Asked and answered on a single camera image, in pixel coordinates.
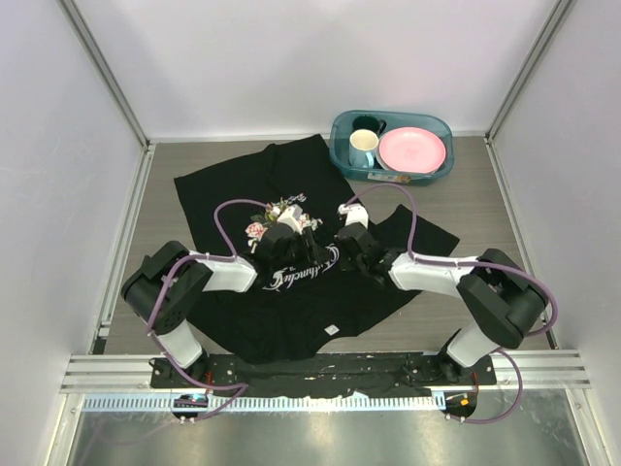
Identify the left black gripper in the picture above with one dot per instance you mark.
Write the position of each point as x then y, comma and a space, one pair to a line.
310, 246

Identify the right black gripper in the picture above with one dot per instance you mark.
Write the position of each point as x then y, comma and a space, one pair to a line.
344, 263

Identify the black floral print t-shirt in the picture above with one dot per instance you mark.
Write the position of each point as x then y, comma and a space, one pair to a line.
285, 318

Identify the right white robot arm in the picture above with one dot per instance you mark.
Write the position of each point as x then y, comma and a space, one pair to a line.
504, 302

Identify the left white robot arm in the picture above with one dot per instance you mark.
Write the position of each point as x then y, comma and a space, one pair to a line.
169, 283

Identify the white garment label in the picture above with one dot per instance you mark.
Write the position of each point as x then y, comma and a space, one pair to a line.
332, 329

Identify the teal plastic basin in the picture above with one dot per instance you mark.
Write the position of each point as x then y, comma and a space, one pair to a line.
343, 126

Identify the light blue mug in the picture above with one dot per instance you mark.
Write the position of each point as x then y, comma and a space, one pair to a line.
363, 144

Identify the pink plate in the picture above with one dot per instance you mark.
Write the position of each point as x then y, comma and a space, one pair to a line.
411, 150

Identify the dark green mug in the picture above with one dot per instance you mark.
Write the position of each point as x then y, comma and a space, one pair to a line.
369, 123

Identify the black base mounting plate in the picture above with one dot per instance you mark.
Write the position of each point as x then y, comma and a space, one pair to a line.
328, 375

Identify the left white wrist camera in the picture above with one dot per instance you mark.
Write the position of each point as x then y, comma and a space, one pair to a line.
294, 217

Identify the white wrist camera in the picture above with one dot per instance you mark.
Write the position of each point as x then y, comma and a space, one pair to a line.
294, 217
354, 213

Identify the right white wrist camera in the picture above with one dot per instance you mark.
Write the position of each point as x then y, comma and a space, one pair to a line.
354, 213

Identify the white slotted cable duct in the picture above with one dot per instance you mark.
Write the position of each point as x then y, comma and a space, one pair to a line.
182, 403

